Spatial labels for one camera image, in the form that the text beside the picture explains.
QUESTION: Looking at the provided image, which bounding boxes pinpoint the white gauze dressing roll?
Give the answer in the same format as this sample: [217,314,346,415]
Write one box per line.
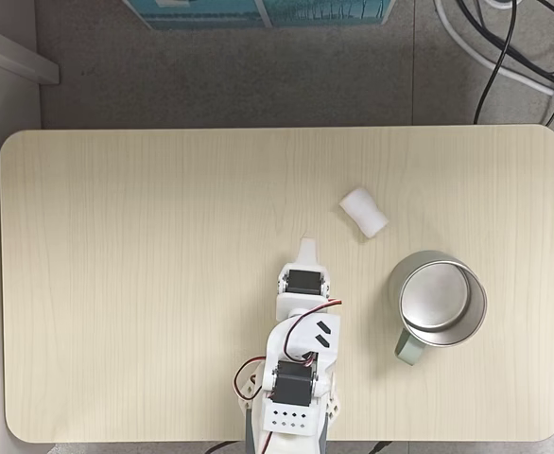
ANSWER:
[338,186,390,239]

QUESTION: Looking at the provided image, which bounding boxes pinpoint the green steel mug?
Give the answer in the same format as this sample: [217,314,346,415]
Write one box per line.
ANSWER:
[388,250,489,368]

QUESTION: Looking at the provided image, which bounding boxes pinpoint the blue printed box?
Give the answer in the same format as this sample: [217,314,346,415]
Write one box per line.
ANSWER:
[123,0,397,31]

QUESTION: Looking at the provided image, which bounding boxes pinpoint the white shelf board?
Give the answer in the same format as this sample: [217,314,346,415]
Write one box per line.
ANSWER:
[0,18,61,86]

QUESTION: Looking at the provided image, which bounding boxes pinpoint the red black servo cable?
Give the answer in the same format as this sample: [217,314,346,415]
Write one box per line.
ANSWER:
[283,299,345,366]
[232,358,266,402]

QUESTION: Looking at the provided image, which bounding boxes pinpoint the black cable under table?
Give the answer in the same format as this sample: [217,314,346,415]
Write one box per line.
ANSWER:
[207,439,249,454]

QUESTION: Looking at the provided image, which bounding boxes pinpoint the thick white cable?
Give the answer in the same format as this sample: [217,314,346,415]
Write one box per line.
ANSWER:
[434,0,554,97]

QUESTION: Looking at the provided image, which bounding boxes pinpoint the black power cable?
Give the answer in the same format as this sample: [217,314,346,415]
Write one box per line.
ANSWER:
[455,0,554,90]
[473,0,519,125]

